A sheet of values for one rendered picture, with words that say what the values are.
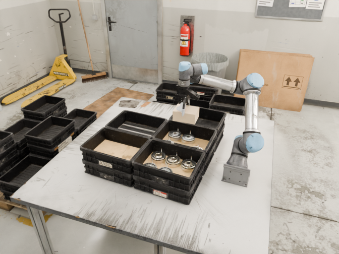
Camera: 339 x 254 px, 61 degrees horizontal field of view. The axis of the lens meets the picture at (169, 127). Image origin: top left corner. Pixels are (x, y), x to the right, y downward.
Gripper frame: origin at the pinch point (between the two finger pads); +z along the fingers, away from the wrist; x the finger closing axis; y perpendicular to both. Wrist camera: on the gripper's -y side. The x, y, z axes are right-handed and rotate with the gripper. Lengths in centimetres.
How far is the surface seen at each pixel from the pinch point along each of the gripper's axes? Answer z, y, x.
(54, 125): 60, 151, -36
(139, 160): 21.5, 20.8, 35.8
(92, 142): 20, 60, 29
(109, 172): 32, 41, 43
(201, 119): 27.0, -3.3, -39.5
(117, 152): 27, 43, 27
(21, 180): 82, 145, 26
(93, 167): 31, 54, 41
